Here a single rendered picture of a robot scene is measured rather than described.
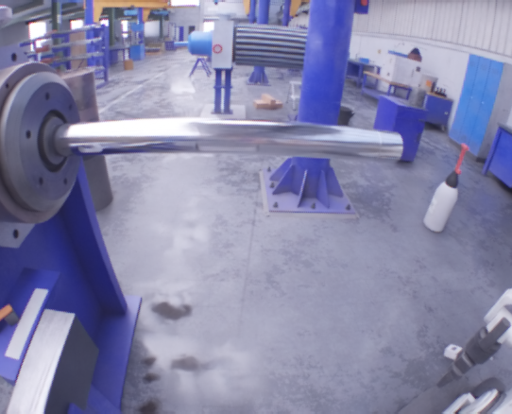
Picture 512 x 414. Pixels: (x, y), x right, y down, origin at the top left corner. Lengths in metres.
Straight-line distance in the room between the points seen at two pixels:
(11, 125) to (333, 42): 1.90
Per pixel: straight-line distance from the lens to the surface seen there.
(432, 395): 1.42
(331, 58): 2.10
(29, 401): 0.52
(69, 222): 1.25
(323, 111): 2.15
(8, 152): 0.59
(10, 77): 0.65
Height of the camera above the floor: 1.29
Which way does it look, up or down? 34 degrees down
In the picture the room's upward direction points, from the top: 5 degrees clockwise
